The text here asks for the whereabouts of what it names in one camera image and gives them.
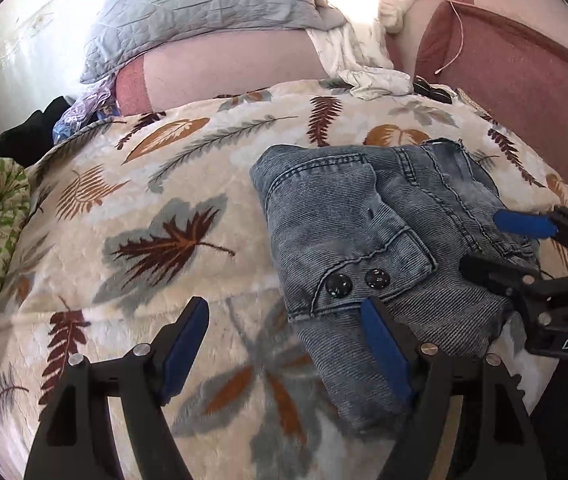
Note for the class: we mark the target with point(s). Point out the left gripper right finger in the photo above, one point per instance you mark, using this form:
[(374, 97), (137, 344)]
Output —
[(467, 418)]

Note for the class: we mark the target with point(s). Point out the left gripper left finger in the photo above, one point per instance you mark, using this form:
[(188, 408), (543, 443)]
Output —
[(75, 438)]

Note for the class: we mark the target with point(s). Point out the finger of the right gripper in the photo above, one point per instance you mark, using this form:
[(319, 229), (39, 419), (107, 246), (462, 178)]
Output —
[(504, 279), (552, 225)]

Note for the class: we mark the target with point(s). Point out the blue denim pants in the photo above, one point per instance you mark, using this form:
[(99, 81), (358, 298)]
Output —
[(351, 222)]

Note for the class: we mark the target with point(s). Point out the black clothing pile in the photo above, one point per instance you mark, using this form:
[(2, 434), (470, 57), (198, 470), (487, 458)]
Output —
[(28, 142)]

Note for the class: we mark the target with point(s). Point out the black sunglasses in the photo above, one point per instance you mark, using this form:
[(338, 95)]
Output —
[(435, 92)]

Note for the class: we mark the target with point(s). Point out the leaf pattern fleece blanket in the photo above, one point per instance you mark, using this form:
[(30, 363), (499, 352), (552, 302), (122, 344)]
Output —
[(131, 219)]

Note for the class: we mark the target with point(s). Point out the white crumpled floral sheet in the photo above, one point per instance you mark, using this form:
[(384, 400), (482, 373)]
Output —
[(356, 51)]

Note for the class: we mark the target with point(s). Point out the purple plastic bag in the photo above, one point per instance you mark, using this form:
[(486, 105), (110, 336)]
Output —
[(97, 103)]

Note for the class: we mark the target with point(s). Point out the pink long bolster pillow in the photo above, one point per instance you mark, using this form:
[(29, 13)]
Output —
[(206, 66)]

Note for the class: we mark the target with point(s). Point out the grey quilted pillow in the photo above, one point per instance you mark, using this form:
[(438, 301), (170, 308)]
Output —
[(126, 29)]

